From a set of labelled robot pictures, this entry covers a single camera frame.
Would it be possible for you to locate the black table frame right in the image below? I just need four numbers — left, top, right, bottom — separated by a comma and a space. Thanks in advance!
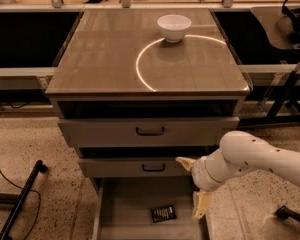
238, 62, 300, 129

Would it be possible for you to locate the grey drawer cabinet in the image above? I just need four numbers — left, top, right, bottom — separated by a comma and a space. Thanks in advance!
45, 7, 251, 192

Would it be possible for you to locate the bottom drawer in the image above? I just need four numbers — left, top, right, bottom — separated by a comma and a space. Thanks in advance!
92, 176, 212, 240

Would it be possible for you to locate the top drawer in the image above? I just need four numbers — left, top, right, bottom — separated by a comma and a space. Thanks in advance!
59, 100, 239, 147

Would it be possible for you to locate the black top drawer handle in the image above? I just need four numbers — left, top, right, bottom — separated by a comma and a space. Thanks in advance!
135, 127, 165, 136

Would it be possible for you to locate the black middle drawer handle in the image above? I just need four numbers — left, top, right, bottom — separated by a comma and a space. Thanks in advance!
141, 164, 166, 172

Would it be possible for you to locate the white ceramic bowl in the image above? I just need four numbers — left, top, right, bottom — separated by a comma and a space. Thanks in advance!
157, 14, 192, 43

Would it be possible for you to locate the black drawer handle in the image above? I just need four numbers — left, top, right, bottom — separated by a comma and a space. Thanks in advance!
141, 164, 166, 172
135, 127, 165, 136

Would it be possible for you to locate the black floor cable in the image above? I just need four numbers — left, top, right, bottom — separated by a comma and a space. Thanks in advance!
0, 152, 42, 240

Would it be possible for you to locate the black rxbar chocolate bar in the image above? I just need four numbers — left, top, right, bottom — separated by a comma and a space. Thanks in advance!
150, 205, 177, 223

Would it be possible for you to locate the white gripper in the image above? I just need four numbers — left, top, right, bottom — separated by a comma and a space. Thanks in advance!
176, 157, 220, 220

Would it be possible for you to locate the black stand leg left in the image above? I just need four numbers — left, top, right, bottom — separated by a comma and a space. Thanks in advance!
0, 160, 48, 240

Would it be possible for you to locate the drawer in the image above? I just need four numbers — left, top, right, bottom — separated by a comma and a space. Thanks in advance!
92, 176, 212, 240
59, 100, 239, 147
78, 146, 217, 178

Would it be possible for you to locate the middle drawer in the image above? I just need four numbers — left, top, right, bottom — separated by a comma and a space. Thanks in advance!
78, 146, 217, 178

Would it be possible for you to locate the black stand foot right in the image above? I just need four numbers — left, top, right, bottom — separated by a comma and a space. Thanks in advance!
275, 205, 300, 223

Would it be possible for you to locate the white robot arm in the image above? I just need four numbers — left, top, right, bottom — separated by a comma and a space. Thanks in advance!
176, 131, 300, 220

